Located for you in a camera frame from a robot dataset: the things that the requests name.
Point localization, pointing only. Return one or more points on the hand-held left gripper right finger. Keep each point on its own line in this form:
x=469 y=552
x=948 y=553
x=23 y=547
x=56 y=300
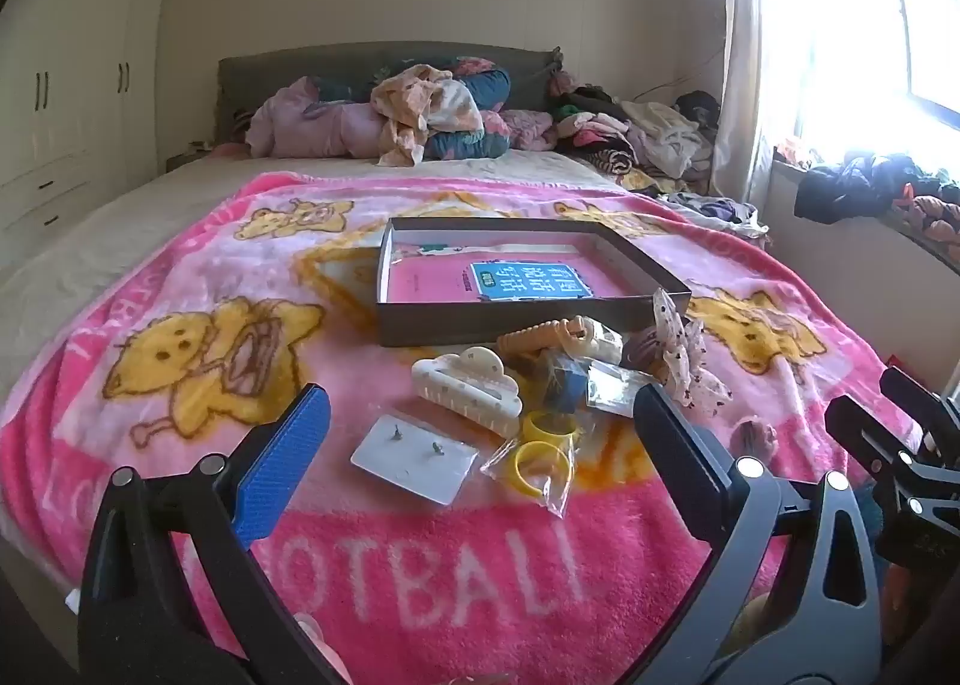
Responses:
x=675 y=460

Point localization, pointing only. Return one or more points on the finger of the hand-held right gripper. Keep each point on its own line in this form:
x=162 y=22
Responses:
x=926 y=407
x=870 y=441

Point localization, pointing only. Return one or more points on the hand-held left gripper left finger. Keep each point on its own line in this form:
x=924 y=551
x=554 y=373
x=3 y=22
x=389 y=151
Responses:
x=285 y=460

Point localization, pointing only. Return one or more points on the small clear plastic packet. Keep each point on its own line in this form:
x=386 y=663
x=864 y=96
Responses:
x=619 y=389

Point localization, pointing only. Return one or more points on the dotted lace hair bow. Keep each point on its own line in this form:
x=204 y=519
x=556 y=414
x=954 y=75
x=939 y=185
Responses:
x=686 y=355

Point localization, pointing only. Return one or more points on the brown long hair clip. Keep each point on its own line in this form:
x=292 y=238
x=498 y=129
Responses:
x=643 y=349

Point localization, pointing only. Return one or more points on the white stud earring card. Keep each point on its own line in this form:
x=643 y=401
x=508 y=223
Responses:
x=412 y=464

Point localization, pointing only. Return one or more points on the small blue box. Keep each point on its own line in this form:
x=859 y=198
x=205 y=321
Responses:
x=564 y=389

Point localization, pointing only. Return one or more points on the bag of yellow bangles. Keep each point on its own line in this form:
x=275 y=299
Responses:
x=540 y=464

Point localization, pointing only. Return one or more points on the clear claw hair clip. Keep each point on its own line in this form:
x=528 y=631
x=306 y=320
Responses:
x=600 y=341

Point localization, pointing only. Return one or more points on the tan comb hair clip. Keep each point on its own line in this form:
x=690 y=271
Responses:
x=536 y=338

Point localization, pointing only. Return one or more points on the shallow brown cardboard box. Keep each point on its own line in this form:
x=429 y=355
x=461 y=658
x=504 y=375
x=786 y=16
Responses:
x=525 y=325

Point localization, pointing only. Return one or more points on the white hair claw clip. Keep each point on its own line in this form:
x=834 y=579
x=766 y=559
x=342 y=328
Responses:
x=472 y=385

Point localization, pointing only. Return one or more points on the pink printed blanket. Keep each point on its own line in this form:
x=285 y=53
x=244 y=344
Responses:
x=225 y=265

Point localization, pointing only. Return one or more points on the dark clothes on windowsill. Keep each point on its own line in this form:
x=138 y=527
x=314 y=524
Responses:
x=855 y=186

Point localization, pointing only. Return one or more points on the white bag of clothes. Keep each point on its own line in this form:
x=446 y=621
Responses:
x=720 y=212

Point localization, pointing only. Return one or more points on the bed with beige sheet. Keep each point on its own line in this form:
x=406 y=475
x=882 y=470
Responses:
x=120 y=205

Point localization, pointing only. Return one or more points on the pink quilt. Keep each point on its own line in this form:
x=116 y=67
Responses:
x=315 y=123

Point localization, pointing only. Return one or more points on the pink floral pillow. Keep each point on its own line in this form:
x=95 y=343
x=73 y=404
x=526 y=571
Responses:
x=529 y=130

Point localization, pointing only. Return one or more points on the window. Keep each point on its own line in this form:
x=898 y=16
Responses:
x=862 y=33

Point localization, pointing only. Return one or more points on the peach patterned cloth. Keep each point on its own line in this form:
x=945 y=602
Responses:
x=412 y=100

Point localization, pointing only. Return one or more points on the grey-green upholstered headboard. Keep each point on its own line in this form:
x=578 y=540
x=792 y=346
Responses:
x=300 y=66

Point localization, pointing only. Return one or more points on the beige curtain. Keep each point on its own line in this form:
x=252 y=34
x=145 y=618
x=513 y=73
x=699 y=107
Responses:
x=742 y=55

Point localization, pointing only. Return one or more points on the pile of clothes and pillows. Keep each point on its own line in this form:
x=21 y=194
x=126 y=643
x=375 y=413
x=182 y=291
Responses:
x=487 y=89

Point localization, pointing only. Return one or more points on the white wardrobe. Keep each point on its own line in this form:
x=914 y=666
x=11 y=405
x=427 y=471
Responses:
x=67 y=78

